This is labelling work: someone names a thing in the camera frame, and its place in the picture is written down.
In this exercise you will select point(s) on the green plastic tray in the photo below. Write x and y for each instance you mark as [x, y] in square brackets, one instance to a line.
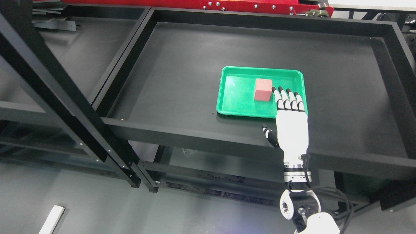
[237, 89]

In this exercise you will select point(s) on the black metal shelf left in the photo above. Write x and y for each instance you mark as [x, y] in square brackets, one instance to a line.
[45, 80]

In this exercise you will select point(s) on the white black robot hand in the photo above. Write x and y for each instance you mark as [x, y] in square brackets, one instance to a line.
[292, 132]

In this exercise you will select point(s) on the pink foam block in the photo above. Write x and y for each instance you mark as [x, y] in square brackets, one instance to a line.
[262, 90]

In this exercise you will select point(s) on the white desk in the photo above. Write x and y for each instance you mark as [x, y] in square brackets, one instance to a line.
[52, 220]

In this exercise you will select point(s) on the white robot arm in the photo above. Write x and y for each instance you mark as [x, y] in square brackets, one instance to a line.
[300, 204]

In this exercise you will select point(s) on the red conveyor frame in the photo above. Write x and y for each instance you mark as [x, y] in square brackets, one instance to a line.
[285, 7]

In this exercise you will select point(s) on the black metal shelf right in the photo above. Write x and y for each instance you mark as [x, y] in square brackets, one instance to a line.
[207, 80]

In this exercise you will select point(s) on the black metal shelf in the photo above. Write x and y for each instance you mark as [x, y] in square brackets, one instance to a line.
[207, 80]
[45, 80]

